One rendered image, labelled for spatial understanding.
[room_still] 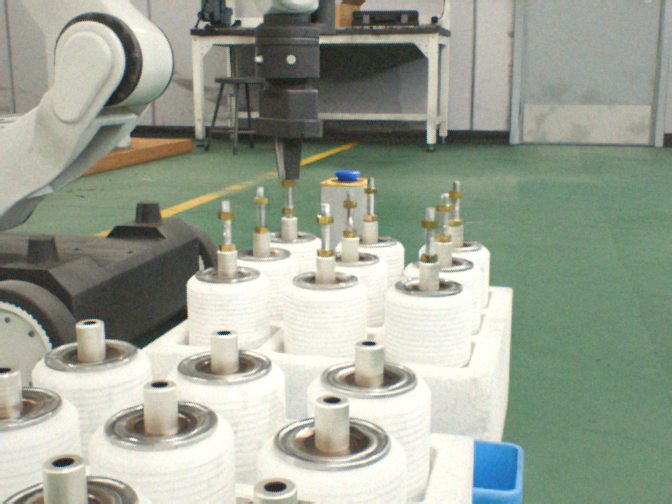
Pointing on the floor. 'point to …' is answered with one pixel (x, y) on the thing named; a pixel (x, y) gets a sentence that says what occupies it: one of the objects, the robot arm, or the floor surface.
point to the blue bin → (497, 473)
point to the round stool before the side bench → (235, 109)
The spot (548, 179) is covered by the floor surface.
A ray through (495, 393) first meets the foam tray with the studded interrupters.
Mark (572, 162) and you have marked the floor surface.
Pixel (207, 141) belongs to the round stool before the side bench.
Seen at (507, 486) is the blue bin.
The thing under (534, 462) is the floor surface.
